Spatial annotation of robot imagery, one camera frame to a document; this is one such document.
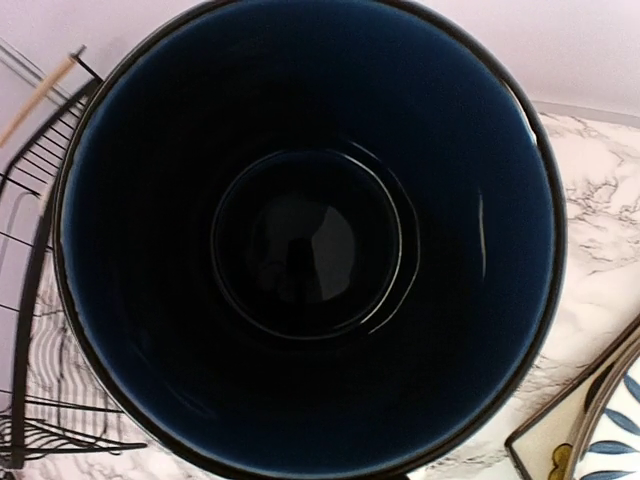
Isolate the white round plate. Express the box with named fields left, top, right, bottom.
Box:
left=575, top=373, right=639, bottom=479

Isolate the square floral plate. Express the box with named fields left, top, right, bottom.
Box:
left=505, top=319, right=639, bottom=480

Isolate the dark blue mug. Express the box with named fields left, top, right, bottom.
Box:
left=53, top=1, right=566, bottom=479

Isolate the black wire dish rack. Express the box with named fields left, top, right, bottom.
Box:
left=1, top=42, right=147, bottom=479

